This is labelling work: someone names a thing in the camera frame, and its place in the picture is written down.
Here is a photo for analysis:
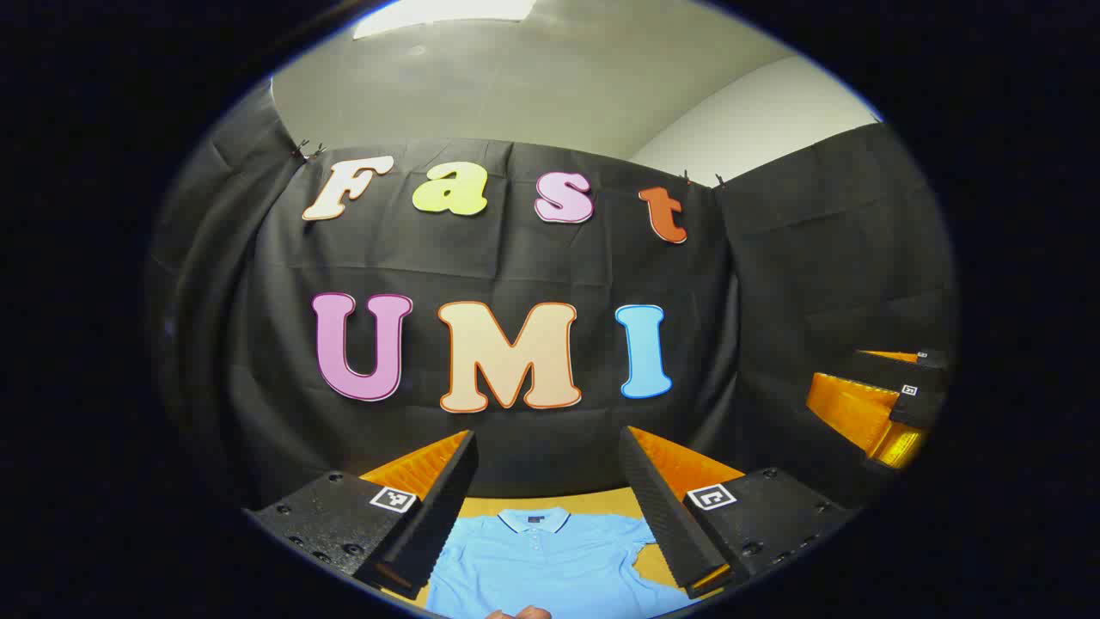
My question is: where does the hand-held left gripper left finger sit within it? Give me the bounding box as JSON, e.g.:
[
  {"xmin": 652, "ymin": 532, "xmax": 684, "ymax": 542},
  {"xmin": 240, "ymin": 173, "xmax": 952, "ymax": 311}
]
[{"xmin": 243, "ymin": 430, "xmax": 480, "ymax": 601}]

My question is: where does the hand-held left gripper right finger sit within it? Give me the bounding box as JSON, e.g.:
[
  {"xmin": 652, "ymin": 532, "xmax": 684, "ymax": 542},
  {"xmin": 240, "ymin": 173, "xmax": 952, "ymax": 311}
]
[{"xmin": 619, "ymin": 426, "xmax": 860, "ymax": 600}]

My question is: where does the light blue T-shirt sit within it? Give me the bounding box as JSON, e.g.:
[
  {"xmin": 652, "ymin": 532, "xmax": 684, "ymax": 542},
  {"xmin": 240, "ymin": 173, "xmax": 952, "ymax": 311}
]
[{"xmin": 425, "ymin": 506, "xmax": 701, "ymax": 619}]

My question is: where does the black backdrop cloth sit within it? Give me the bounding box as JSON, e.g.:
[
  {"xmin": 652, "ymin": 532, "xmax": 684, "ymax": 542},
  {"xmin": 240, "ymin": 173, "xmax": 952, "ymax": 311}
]
[{"xmin": 146, "ymin": 77, "xmax": 959, "ymax": 517}]

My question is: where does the white ceiling light panel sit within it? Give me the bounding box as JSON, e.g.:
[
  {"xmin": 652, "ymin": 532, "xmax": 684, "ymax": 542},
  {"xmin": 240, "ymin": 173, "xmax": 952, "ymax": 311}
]
[{"xmin": 352, "ymin": 0, "xmax": 538, "ymax": 40}]

